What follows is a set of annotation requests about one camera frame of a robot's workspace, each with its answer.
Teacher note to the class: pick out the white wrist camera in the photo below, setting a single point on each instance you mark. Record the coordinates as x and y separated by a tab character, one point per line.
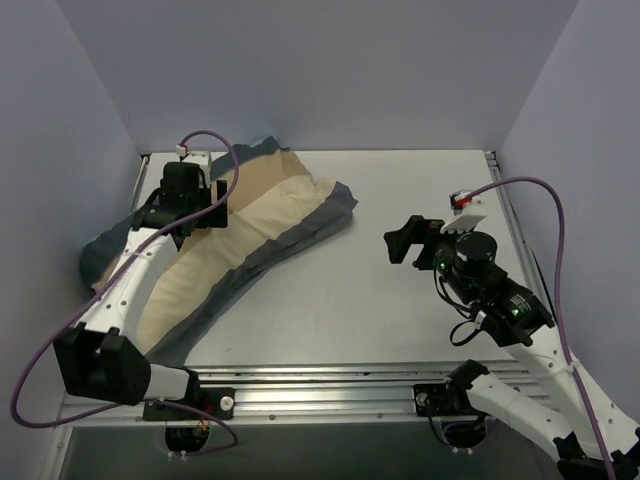
468	212
201	158

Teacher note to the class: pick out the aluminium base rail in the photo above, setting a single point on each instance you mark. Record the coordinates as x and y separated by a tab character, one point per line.
322	394

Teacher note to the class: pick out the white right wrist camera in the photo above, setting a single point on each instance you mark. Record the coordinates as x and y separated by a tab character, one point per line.
468	212

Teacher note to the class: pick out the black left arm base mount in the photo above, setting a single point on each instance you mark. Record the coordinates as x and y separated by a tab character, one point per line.
216	401

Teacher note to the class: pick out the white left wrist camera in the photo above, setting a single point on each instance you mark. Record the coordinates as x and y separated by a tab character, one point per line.
201	158

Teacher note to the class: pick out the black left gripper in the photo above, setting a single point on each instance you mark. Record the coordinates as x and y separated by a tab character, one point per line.
212	215

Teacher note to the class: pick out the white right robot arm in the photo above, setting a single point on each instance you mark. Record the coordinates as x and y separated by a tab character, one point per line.
584	433

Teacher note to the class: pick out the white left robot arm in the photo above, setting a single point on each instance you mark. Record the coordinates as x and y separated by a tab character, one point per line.
98	357

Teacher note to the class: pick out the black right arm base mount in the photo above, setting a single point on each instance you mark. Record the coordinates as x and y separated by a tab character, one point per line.
440	399

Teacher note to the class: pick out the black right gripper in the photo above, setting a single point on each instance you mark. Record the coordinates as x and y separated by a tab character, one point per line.
420	243

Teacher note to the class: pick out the blue grey pillowcase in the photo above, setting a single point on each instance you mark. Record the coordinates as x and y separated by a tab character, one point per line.
276	211

